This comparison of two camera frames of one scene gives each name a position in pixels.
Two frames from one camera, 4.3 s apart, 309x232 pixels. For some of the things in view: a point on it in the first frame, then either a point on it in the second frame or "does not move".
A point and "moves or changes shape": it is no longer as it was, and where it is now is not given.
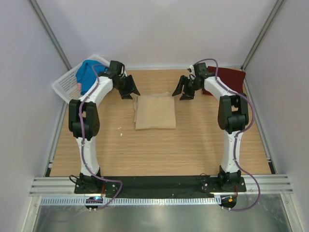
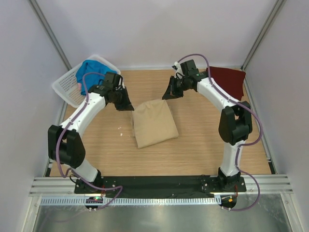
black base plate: (160, 185) does not move
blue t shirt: (87, 71) does not move
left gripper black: (125, 94) to (126, 105)
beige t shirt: (155, 111) moves or changes shape
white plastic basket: (66, 87) does not move
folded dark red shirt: (232, 78) does not move
